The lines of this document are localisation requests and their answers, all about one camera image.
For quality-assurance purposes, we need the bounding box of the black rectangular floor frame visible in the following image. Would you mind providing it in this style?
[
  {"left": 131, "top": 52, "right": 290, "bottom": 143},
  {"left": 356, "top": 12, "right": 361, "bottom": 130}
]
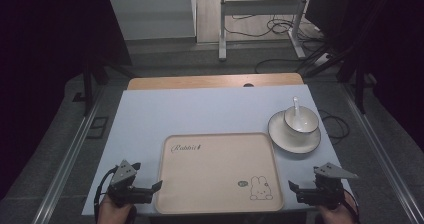
[{"left": 86, "top": 116, "right": 110, "bottom": 140}]

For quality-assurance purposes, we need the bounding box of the white power strip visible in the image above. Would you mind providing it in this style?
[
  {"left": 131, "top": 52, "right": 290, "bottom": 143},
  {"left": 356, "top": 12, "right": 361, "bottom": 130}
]
[{"left": 312, "top": 51, "right": 332, "bottom": 67}]

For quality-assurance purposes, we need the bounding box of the tangle of black floor cables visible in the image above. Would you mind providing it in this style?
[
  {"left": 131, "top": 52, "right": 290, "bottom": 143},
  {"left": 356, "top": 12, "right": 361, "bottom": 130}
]
[{"left": 223, "top": 13, "right": 326, "bottom": 42}]

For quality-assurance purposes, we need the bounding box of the white ceramic spoon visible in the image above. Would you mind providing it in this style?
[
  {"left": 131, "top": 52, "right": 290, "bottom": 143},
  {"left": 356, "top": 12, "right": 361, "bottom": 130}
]
[{"left": 291, "top": 95, "right": 313, "bottom": 132}]

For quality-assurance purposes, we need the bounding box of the wooden table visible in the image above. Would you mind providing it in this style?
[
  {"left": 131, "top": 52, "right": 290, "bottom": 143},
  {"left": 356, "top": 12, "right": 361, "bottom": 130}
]
[{"left": 126, "top": 72, "right": 305, "bottom": 91}]

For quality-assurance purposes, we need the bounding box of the dark curtain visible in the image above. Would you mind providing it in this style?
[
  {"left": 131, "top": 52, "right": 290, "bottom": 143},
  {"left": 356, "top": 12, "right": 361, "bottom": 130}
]
[
  {"left": 0, "top": 0, "right": 133, "bottom": 202},
  {"left": 304, "top": 0, "right": 424, "bottom": 152}
]

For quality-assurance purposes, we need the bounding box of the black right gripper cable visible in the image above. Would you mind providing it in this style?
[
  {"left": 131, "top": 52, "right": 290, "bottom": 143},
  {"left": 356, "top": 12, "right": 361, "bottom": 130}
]
[{"left": 339, "top": 187, "right": 362, "bottom": 224}]

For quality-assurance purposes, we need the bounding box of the looped black floor cable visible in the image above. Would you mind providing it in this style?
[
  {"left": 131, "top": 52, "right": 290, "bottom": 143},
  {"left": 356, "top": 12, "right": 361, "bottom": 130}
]
[{"left": 317, "top": 109, "right": 351, "bottom": 146}]

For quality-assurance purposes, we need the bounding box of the white metal desk frame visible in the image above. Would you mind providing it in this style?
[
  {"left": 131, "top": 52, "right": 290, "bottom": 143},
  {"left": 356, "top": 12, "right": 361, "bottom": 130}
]
[{"left": 217, "top": 0, "right": 315, "bottom": 63}]

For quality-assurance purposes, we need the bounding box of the white cup with dark rim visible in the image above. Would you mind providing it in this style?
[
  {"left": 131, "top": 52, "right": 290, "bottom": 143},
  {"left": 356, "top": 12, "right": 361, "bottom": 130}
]
[{"left": 283, "top": 105, "right": 320, "bottom": 139}]

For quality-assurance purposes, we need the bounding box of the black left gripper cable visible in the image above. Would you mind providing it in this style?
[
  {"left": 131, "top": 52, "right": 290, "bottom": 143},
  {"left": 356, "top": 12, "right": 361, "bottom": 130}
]
[{"left": 93, "top": 166, "right": 120, "bottom": 224}]

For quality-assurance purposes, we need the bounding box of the pale blue table mat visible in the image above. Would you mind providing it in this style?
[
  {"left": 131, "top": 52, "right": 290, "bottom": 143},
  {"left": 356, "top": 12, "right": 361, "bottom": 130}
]
[{"left": 81, "top": 84, "right": 353, "bottom": 217}]

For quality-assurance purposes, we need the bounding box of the black metal stand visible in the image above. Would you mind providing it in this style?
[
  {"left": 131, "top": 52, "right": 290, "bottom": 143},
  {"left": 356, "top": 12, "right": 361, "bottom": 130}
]
[
  {"left": 352, "top": 33, "right": 368, "bottom": 115},
  {"left": 80, "top": 53, "right": 136, "bottom": 117}
]

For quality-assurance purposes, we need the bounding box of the person's left hand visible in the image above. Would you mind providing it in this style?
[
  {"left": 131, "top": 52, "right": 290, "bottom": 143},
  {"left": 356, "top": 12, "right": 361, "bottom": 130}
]
[{"left": 96, "top": 194, "right": 138, "bottom": 224}]

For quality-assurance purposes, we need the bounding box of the grey white panel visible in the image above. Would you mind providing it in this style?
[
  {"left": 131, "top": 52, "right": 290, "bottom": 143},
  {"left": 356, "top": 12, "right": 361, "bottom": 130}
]
[{"left": 106, "top": 0, "right": 198, "bottom": 42}]

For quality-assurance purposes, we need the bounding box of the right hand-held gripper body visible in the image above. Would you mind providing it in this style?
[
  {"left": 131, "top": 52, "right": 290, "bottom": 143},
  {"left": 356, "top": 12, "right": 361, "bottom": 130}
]
[{"left": 304, "top": 162, "right": 360, "bottom": 210}]

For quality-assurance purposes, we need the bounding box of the white saucer with dark rim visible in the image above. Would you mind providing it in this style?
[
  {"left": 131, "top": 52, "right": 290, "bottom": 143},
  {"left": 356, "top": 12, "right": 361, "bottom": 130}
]
[{"left": 267, "top": 109, "right": 322, "bottom": 155}]

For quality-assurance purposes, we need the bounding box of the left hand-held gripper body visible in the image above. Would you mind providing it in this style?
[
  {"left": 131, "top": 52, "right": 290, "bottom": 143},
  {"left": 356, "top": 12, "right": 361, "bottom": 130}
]
[{"left": 106, "top": 159, "right": 150, "bottom": 208}]

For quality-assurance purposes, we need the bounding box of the beige tray with rabbit print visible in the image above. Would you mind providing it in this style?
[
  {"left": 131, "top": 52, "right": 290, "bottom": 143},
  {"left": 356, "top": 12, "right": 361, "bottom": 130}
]
[{"left": 154, "top": 131, "right": 285, "bottom": 215}]

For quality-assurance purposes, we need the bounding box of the aluminium floor rail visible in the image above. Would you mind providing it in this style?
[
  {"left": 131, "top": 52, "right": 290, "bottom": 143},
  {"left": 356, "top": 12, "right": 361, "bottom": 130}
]
[
  {"left": 341, "top": 83, "right": 424, "bottom": 224},
  {"left": 30, "top": 85, "right": 105, "bottom": 224}
]

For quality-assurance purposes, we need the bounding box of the person's right hand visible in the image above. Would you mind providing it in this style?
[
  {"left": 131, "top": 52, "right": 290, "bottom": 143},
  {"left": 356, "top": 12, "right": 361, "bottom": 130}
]
[{"left": 316, "top": 191, "right": 360, "bottom": 224}]

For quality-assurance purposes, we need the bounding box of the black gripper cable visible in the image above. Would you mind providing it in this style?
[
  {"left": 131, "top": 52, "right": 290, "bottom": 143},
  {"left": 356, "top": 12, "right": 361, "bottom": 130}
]
[
  {"left": 93, "top": 166, "right": 120, "bottom": 224},
  {"left": 339, "top": 187, "right": 362, "bottom": 224}
]

